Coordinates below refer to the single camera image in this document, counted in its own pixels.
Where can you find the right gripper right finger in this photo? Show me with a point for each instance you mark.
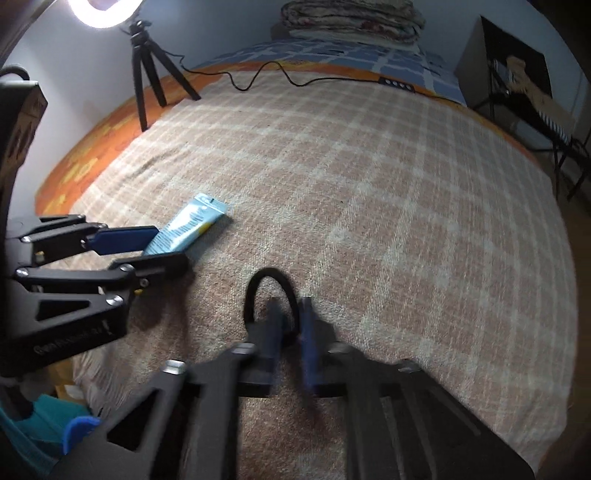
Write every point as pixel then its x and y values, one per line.
pixel 322 375

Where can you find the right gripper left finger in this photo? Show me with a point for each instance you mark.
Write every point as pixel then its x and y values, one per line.
pixel 258 375

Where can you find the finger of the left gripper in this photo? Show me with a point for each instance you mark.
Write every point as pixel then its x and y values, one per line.
pixel 110 241
pixel 151 270

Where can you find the light blue tube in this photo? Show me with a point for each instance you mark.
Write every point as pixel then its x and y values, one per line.
pixel 189 223

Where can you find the blue plastic basket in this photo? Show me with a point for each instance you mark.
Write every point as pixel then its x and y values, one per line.
pixel 76 430

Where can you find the beige plaid blanket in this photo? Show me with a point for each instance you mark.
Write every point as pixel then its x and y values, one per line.
pixel 417 230

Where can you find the black tripod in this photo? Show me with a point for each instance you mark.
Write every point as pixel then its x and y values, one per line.
pixel 144 53

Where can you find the blue checkered sheet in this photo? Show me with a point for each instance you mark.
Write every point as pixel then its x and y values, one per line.
pixel 424 70

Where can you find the folded quilt stack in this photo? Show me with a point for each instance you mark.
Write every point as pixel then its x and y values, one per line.
pixel 392 21

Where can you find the black bedside stand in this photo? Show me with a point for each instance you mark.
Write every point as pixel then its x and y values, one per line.
pixel 508 82

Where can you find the ring light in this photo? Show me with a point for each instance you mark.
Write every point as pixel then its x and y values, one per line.
pixel 104 14

